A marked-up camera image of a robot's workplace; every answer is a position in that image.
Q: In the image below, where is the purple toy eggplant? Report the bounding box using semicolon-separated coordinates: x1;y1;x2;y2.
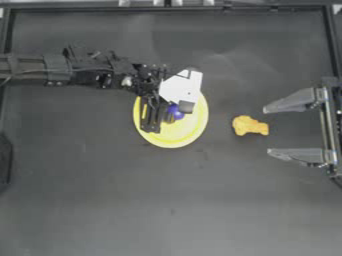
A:
167;103;187;122

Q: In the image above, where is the yellow plate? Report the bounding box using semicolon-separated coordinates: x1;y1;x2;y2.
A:
133;90;210;149

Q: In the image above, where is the toy fried chicken nugget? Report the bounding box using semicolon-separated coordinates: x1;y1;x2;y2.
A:
231;115;272;137

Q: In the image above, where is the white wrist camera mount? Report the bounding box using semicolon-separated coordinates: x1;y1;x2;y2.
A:
158;68;205;115

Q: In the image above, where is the black metal frame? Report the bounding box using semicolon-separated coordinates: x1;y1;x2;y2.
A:
0;0;342;86

